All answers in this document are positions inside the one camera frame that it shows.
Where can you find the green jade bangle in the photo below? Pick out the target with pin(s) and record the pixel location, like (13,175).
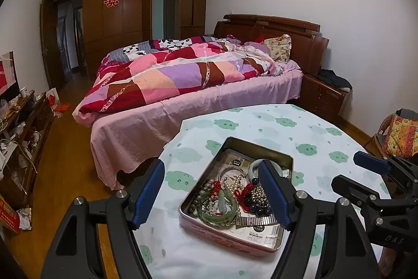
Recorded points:
(212,219)

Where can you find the metal tin box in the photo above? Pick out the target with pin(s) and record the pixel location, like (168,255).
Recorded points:
(209,231)

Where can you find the dark folded clothes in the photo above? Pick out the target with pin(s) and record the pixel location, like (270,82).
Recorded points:
(334,79)

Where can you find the television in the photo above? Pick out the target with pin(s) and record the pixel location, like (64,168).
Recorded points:
(8,76)

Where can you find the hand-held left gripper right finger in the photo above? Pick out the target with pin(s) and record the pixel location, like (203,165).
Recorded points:
(276,194)

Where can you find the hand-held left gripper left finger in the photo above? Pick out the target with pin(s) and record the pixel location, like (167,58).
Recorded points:
(150,190)

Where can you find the silver mesh watch band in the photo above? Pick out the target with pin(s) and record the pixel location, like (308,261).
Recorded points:
(251,220)

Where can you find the wooden nightstand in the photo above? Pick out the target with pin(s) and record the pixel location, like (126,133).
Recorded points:
(323,96)

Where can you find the crumpled wrapper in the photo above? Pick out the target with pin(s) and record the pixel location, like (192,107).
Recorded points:
(24,218)

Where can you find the wooden media cabinet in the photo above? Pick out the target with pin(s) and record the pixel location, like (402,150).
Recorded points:
(23,148)

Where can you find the wooden wardrobe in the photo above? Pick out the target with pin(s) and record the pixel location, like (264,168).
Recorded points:
(98,37)

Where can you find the red cardboard box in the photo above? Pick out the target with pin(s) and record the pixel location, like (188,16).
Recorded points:
(8,215)

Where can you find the wicker chair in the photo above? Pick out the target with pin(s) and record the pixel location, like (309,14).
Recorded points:
(375,145)

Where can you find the person's right hand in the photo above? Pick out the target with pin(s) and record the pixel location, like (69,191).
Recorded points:
(387,262)

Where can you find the paper leaflets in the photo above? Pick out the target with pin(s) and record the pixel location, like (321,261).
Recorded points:
(264,235)

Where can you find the patchwork quilt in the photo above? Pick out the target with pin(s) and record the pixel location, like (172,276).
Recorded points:
(169,76)

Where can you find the pale jade bangle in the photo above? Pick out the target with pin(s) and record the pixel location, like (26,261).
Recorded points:
(252,171)

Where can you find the silver bangle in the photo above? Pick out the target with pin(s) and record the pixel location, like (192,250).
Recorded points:
(228,171)

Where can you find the bed with pink sheet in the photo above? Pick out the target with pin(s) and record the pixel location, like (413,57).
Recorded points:
(147,125)

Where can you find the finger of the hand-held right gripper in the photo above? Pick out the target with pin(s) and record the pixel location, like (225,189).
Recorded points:
(372,162)
(356,188)

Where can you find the floral pillow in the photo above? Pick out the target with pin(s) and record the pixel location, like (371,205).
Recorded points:
(279,47)

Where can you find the wooden headboard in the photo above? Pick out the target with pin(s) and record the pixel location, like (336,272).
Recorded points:
(303,43)

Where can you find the white and red bag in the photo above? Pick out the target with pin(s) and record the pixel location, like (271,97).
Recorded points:
(53,99)

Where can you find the colourful patterned cushion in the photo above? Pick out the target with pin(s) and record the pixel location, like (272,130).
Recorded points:
(401,135)

